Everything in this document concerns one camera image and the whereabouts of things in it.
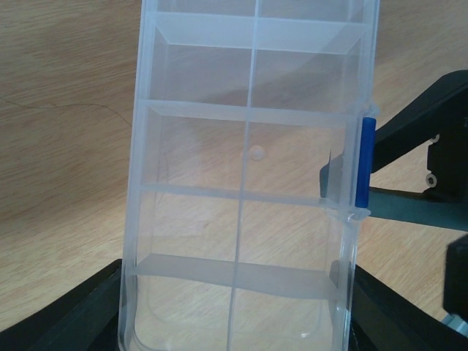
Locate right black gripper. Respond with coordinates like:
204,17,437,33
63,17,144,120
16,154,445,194
318,69,468,322

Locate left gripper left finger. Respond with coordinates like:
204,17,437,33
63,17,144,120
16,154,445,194
1,260,121,350

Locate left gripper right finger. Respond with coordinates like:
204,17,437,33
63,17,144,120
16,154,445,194
349,266,467,351

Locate clear plastic pill organizer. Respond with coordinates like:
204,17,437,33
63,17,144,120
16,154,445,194
118,1,380,350

